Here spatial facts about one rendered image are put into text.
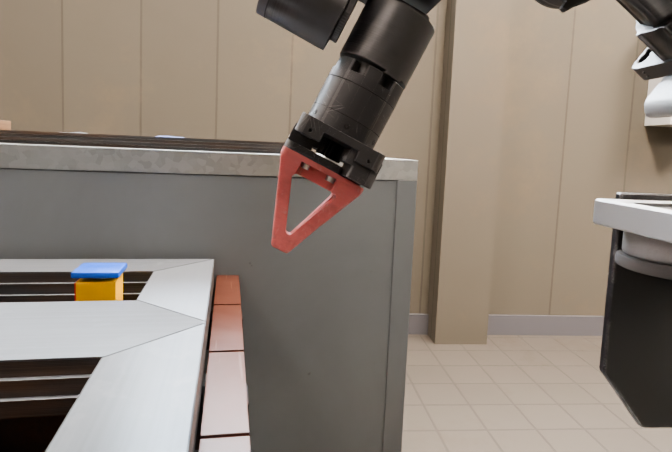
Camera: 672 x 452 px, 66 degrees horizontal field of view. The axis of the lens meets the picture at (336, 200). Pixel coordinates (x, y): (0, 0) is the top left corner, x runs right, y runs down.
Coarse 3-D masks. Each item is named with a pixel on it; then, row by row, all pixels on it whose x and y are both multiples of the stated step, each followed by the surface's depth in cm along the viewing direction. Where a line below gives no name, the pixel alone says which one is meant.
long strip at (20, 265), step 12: (0, 264) 81; (12, 264) 82; (24, 264) 82; (36, 264) 82; (48, 264) 83; (60, 264) 83; (72, 264) 83; (132, 264) 85; (144, 264) 85; (156, 264) 86; (168, 264) 86; (180, 264) 86
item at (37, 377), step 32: (0, 288) 76; (32, 288) 77; (64, 288) 78; (128, 288) 80; (0, 384) 46; (32, 384) 47; (64, 384) 47; (0, 416) 46; (32, 416) 47; (192, 448) 39
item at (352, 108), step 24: (336, 72) 38; (336, 96) 38; (360, 96) 37; (384, 96) 38; (312, 120) 35; (336, 120) 37; (360, 120) 38; (384, 120) 39; (336, 144) 40; (360, 144) 35
